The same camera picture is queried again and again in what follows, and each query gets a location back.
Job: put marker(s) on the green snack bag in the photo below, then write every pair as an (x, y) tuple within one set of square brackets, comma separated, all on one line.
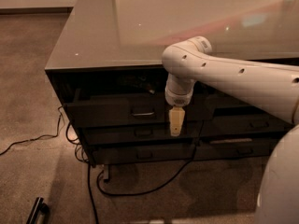
[(141, 85)]

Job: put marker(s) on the grey drawer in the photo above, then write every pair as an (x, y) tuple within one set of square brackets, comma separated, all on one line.
[(120, 155), (234, 149), (104, 136), (142, 108), (244, 124)]

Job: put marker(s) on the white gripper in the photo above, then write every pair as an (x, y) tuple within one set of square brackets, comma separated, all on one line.
[(177, 99)]

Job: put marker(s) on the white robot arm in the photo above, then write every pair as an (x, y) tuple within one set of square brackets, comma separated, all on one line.
[(273, 88)]

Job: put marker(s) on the grey drawer cabinet counter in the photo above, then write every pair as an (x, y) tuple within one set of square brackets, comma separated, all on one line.
[(106, 42)]

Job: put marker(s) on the black object on floor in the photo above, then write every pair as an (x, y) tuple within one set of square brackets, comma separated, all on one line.
[(39, 212)]

